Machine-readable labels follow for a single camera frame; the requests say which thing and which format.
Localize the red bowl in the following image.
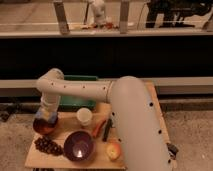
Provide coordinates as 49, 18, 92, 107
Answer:
33, 119, 58, 135

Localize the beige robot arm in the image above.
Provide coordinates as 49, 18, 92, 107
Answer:
36, 68, 172, 171

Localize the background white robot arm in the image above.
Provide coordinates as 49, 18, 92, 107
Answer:
88, 0, 106, 26

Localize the purple bowl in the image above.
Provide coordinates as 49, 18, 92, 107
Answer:
63, 131, 94, 162

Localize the green plastic bin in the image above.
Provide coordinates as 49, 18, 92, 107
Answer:
59, 75, 98, 111

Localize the dark grape bunch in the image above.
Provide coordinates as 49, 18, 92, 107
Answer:
34, 136, 63, 156

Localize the white cup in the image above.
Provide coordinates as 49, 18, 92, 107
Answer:
76, 108, 93, 126

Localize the orange carrot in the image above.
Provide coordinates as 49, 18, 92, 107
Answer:
92, 119, 106, 138

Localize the dark green cucumber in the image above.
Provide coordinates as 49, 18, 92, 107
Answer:
102, 118, 112, 142

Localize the red yellow apple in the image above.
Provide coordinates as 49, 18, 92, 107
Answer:
106, 142, 121, 161

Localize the dark background machine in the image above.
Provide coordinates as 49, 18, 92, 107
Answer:
146, 0, 213, 28

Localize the left metal post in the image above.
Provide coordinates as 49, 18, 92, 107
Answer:
53, 0, 69, 35

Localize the metal post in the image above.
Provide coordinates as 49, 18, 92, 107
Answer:
53, 0, 69, 35
119, 0, 130, 34

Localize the right metal post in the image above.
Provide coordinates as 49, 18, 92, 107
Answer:
119, 0, 130, 34

